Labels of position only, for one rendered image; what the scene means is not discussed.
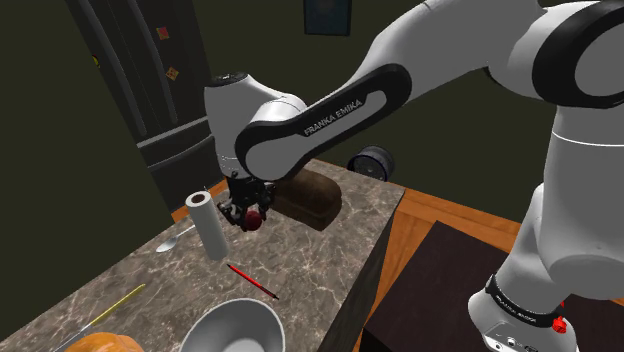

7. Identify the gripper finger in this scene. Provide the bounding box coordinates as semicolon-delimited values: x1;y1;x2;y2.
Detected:
257;194;274;224
216;198;244;231

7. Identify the red apple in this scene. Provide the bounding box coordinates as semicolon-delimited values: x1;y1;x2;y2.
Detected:
243;209;265;233

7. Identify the white paper towel roll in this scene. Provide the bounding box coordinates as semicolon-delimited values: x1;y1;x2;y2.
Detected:
184;189;231;262

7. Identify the brown bread loaf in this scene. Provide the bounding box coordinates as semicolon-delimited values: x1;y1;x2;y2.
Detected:
269;167;343;232

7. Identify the silver spoon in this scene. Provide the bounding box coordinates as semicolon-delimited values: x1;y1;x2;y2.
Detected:
155;223;197;254

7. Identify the red pen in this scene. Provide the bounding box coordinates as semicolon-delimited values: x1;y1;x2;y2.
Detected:
225;263;281;301

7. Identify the grey bowl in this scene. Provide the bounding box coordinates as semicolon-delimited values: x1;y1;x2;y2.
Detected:
178;297;287;352

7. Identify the black refrigerator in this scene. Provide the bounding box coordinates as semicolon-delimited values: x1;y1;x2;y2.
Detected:
65;0;229;214

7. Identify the orange pumpkin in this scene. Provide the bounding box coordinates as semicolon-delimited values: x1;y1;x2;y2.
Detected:
64;331;145;352

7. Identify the dark robot stand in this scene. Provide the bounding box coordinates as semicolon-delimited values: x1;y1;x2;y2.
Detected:
358;220;624;352

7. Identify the yellow-handled knife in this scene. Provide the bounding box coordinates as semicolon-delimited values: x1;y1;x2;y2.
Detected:
50;283;147;352

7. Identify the dark wall picture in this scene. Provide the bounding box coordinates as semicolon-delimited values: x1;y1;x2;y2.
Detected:
302;0;353;37

